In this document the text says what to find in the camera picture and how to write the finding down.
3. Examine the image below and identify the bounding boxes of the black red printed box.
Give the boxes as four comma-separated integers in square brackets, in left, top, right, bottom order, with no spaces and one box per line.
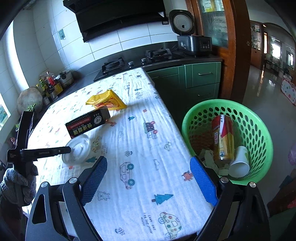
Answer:
[65,106,111,139]

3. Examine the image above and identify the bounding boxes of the printed white table cloth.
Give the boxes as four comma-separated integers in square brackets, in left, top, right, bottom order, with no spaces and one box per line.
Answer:
[28,68,214,241]

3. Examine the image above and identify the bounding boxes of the small white green carton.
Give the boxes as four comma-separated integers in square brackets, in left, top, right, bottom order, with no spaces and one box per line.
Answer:
[200,149,219,168]

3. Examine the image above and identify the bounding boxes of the green perforated plastic basket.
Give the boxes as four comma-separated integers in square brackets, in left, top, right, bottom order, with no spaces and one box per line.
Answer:
[181,99,273,186]

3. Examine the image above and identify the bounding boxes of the person's left hand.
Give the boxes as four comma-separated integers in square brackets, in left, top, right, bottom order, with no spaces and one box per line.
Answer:
[0,165,38,205]

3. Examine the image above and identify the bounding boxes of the black range hood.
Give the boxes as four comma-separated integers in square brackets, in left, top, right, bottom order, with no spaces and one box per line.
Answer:
[63,0,168,43]

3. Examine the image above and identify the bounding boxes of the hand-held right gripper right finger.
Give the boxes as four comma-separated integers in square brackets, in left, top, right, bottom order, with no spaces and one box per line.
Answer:
[190,156,271,241]

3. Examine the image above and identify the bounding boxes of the yellow snack packet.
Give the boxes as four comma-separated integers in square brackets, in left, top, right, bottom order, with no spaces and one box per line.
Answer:
[85,90,127,110]

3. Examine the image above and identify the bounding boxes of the steel pot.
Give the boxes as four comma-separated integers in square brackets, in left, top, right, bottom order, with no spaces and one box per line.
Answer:
[59,70,74,88]

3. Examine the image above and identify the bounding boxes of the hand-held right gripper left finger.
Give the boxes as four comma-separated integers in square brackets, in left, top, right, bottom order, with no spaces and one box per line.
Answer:
[25,156,108,241]

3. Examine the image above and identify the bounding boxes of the wooden display cabinet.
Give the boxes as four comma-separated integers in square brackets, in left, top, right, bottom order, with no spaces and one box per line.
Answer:
[250,21,263,69]

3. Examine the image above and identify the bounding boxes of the pink plastic bag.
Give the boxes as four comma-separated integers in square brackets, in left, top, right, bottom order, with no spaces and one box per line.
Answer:
[288,144,296,165]

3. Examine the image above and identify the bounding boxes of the black rice cooker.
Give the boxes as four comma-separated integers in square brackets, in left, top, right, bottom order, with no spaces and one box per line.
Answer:
[169,9,213,56]

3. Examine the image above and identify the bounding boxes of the polka dot play tent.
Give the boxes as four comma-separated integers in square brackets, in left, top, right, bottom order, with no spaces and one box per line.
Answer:
[281,78,296,104]

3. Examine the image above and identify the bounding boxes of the brown wooden furniture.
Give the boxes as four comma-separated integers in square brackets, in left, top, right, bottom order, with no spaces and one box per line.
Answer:
[267,169,296,218]

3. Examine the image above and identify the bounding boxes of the red yellow drink bottle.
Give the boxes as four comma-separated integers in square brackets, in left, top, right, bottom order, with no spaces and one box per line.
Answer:
[211,114,236,169]

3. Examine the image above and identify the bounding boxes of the clear plastic lid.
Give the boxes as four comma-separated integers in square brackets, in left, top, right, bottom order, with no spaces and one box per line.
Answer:
[62,134,91,164]

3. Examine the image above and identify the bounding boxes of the green kitchen cabinets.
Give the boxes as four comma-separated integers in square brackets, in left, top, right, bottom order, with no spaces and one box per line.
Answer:
[146,61,222,137]

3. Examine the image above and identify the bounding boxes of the cluster of condiment bottles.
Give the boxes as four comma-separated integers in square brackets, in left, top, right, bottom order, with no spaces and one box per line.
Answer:
[37,71,64,101]

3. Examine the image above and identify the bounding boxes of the white paper cup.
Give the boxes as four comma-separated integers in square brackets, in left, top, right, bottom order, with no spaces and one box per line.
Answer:
[228,146,250,178]

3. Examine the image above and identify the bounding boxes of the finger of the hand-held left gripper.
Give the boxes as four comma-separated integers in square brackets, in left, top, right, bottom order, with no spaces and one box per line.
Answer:
[35,146,72,159]

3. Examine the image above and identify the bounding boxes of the wooden door with glass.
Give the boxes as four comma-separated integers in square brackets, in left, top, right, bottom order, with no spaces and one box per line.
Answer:
[186,0,251,103]

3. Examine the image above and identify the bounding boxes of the black gas stove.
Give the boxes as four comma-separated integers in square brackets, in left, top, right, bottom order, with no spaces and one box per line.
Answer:
[93,48,185,81]

